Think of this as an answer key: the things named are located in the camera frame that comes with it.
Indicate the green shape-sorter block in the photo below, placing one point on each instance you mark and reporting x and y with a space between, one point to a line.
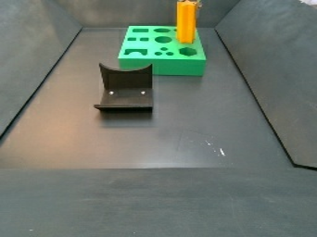
151 45

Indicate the black curved holder bracket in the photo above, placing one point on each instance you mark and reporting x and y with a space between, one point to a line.
127 89

